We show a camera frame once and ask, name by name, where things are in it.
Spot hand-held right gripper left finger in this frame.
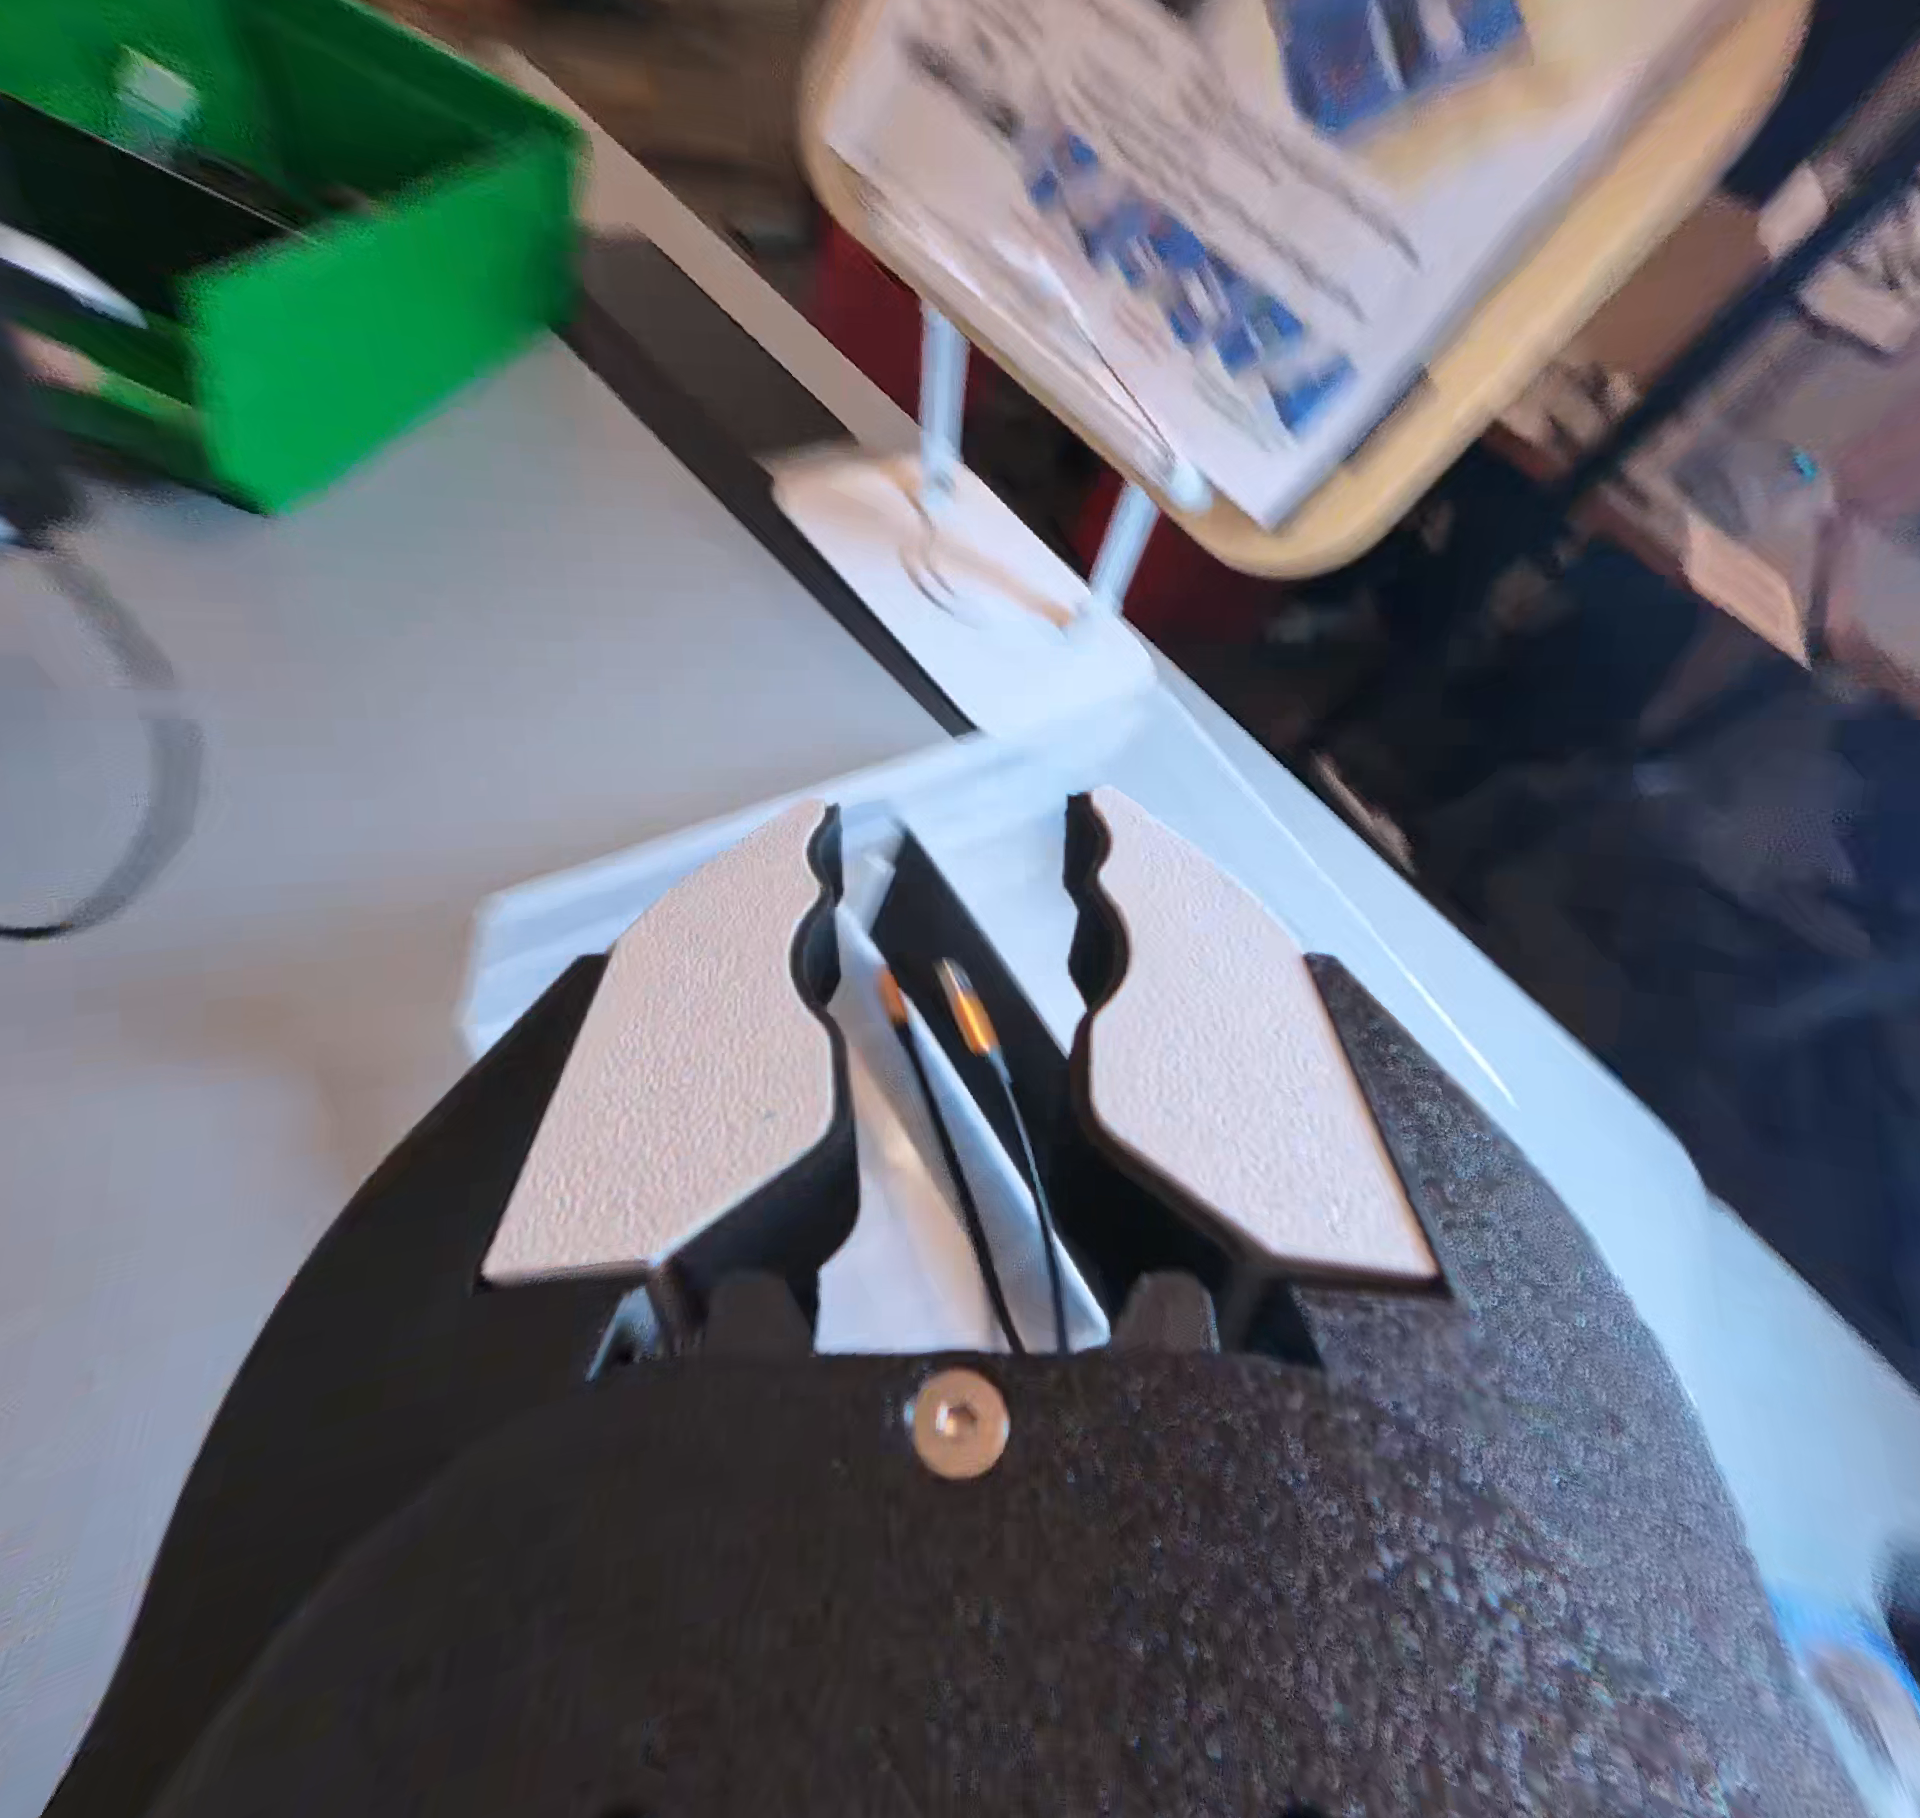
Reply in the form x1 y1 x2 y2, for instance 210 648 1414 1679
480 798 860 1376

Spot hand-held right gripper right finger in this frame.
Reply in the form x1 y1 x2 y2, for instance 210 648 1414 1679
1061 786 1444 1295

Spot braided usb cable orange plugs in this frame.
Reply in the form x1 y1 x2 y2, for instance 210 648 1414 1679
874 956 1073 1355

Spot clear plastic bin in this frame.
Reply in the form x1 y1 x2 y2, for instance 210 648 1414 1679
457 737 1158 1355

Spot black usb cable grey plug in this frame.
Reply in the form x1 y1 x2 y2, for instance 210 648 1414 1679
0 499 207 942

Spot green plastic bin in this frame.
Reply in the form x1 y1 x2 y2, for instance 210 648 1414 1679
0 0 586 516

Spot document stand with instruction sheet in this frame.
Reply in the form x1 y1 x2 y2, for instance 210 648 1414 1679
773 0 1824 739

